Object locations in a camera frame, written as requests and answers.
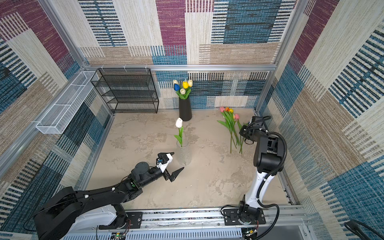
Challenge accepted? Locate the clear glass vase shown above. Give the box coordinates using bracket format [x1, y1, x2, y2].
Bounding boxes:
[175, 139, 192, 166]

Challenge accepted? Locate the dark grey cylindrical vase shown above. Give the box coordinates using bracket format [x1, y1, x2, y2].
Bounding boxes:
[179, 98, 192, 122]

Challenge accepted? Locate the yellow tulip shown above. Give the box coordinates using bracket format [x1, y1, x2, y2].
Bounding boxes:
[182, 81, 190, 89]

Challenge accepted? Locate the light pink tulip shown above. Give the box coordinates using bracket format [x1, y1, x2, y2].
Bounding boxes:
[234, 114, 245, 154]

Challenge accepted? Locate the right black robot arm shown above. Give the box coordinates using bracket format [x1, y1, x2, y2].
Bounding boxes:
[238, 116, 288, 225]

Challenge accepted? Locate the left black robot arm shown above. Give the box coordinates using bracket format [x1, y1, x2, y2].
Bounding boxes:
[32, 152, 183, 240]

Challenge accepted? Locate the orange red tulip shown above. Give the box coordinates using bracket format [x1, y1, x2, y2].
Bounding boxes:
[224, 107, 239, 146]

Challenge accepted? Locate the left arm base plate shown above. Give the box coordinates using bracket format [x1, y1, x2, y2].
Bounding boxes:
[98, 212, 143, 230]

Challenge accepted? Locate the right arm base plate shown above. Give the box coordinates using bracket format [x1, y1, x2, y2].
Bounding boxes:
[221, 208, 266, 226]

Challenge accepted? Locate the black wire shelf rack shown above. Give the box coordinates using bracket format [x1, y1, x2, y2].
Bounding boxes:
[91, 68, 159, 114]

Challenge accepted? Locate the white wire mesh basket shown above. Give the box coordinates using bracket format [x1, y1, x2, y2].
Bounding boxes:
[36, 71, 95, 135]

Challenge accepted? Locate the aluminium mounting rail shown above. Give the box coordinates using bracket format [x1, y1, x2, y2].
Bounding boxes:
[64, 206, 316, 240]

